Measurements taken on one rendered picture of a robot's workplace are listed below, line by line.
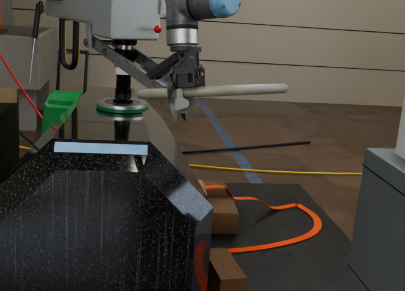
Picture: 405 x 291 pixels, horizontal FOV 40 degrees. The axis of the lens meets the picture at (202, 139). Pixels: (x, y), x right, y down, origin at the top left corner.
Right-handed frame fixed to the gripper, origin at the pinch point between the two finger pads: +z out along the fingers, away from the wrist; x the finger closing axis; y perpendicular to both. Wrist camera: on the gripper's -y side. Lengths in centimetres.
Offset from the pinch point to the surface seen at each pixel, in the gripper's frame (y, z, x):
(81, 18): -79, -39, 57
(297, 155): -64, 56, 329
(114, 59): -55, -20, 48
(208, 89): 9.5, -7.7, 0.5
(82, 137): -42.2, 7.5, 8.6
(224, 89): 13.6, -7.6, 2.7
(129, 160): -24.9, 15.3, 11.1
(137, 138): -27.0, 8.9, 19.0
